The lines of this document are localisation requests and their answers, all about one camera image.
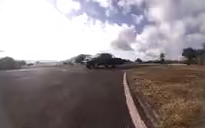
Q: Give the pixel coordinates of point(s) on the dry brown grass field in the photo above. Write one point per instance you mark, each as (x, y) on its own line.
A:
(176, 96)

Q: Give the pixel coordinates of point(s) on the round dark bush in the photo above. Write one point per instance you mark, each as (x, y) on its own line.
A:
(6, 63)

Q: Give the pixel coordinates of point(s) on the distant low tree line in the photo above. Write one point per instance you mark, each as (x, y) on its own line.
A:
(77, 59)

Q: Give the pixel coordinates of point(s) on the dark asphalt road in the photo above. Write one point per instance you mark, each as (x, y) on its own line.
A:
(66, 96)

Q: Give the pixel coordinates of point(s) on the group of dark trees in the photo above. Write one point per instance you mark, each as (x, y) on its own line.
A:
(198, 53)

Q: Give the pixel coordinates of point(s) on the white painted road edge line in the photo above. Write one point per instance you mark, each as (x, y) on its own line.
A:
(131, 106)

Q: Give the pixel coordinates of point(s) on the dark vehicle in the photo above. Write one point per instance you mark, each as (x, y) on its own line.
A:
(104, 60)

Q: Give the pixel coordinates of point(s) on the distant lone tree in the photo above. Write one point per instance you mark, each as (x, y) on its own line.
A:
(162, 57)

